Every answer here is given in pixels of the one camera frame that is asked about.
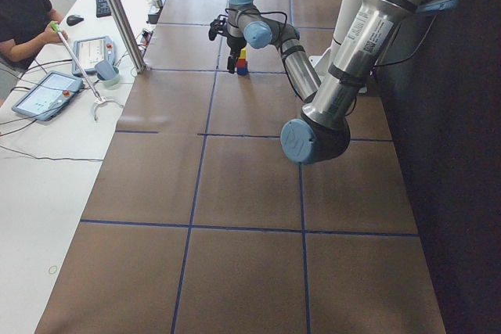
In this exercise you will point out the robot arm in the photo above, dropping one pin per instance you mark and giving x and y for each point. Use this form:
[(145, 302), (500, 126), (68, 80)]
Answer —
[(363, 31)]

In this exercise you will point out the black keyboard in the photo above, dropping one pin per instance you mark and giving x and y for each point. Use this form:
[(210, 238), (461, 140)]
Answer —
[(102, 8)]

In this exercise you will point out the near teach pendant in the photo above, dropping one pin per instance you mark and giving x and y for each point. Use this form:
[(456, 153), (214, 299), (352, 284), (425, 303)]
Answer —
[(49, 96)]

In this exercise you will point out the blue cup on tape roll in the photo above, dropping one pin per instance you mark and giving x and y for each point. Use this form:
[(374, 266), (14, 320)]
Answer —
[(107, 74)]

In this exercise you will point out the blue wooden block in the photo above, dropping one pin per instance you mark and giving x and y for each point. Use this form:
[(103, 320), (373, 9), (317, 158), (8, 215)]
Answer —
[(242, 70)]

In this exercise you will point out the teach pendant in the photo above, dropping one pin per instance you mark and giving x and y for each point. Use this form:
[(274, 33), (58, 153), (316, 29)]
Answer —
[(49, 96), (92, 51)]

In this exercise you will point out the far teach pendant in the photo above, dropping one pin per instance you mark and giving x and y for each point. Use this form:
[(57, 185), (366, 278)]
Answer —
[(92, 51)]

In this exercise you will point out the white camera pole base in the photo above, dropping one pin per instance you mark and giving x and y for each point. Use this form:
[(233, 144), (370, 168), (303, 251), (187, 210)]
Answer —
[(346, 16)]

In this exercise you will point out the red wooden block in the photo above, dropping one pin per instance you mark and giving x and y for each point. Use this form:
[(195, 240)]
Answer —
[(241, 63)]

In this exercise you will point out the aluminium frame post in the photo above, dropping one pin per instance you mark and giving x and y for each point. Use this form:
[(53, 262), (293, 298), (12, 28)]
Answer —
[(124, 27)]

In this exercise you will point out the black computer mouse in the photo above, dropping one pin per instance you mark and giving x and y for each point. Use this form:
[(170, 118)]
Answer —
[(73, 20)]

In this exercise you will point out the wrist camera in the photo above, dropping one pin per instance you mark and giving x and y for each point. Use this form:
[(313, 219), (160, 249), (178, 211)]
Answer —
[(218, 27)]

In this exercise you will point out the green handled grabber stick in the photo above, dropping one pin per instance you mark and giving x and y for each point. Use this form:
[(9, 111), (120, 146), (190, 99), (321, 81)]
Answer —
[(100, 100)]

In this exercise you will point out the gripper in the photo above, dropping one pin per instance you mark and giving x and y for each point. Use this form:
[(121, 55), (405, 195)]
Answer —
[(233, 44)]

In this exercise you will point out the person in black shirt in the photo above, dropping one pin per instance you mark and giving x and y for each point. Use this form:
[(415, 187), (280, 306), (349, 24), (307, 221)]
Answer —
[(26, 29)]

